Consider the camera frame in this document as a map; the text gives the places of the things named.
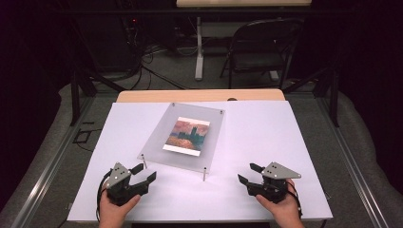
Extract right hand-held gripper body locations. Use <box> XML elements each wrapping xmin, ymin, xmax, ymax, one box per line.
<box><xmin>246</xmin><ymin>161</ymin><xmax>302</xmax><ymax>204</ymax></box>

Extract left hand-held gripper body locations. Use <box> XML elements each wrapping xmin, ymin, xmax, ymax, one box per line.
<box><xmin>105</xmin><ymin>161</ymin><xmax>149</xmax><ymax>207</ymax></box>

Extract clear acrylic photo frame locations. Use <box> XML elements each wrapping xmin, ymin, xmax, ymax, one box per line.
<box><xmin>137</xmin><ymin>102</ymin><xmax>226</xmax><ymax>182</ymax></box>

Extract person's right hand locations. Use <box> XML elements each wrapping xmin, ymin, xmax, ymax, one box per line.
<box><xmin>255</xmin><ymin>179</ymin><xmax>301</xmax><ymax>223</ymax></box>

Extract person's left hand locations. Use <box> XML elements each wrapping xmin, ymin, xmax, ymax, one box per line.
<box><xmin>100</xmin><ymin>189</ymin><xmax>142</xmax><ymax>223</ymax></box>

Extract white table board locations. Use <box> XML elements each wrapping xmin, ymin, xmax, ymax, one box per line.
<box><xmin>67</xmin><ymin>100</ymin><xmax>334</xmax><ymax>222</ymax></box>

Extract colourful painting print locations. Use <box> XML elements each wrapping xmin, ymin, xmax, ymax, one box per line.
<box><xmin>162</xmin><ymin>116</ymin><xmax>211</xmax><ymax>158</ymax></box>

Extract wooden table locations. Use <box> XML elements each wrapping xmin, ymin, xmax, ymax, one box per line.
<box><xmin>115</xmin><ymin>88</ymin><xmax>286</xmax><ymax>104</ymax></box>

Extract black metal stand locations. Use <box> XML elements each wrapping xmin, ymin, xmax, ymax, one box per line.
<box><xmin>284</xmin><ymin>61</ymin><xmax>340</xmax><ymax>128</ymax></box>
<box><xmin>68</xmin><ymin>61</ymin><xmax>127</xmax><ymax>126</ymax></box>

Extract black folding chair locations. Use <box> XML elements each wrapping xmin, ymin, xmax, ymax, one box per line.
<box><xmin>220</xmin><ymin>17</ymin><xmax>306</xmax><ymax>90</ymax></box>

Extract white desk leg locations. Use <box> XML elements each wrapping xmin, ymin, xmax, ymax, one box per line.
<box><xmin>194</xmin><ymin>16</ymin><xmax>205</xmax><ymax>81</ymax></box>

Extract light wooden desk top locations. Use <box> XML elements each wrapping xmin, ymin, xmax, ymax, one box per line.
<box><xmin>175</xmin><ymin>0</ymin><xmax>313</xmax><ymax>9</ymax></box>

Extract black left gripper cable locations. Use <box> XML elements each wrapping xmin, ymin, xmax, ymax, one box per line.
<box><xmin>96</xmin><ymin>170</ymin><xmax>112</xmax><ymax>222</ymax></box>

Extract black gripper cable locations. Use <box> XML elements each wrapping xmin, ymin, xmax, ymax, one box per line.
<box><xmin>286</xmin><ymin>180</ymin><xmax>304</xmax><ymax>219</ymax></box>
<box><xmin>96</xmin><ymin>170</ymin><xmax>112</xmax><ymax>222</ymax></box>

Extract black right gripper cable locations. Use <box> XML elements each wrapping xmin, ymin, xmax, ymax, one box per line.
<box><xmin>286</xmin><ymin>180</ymin><xmax>304</xmax><ymax>219</ymax></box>

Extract aluminium floor rail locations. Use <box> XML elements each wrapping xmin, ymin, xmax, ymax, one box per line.
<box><xmin>10</xmin><ymin>94</ymin><xmax>96</xmax><ymax>228</ymax></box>
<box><xmin>317</xmin><ymin>94</ymin><xmax>390</xmax><ymax>228</ymax></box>

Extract black floor cables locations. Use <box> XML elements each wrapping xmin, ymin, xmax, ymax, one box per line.
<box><xmin>125</xmin><ymin>17</ymin><xmax>188</xmax><ymax>91</ymax></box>

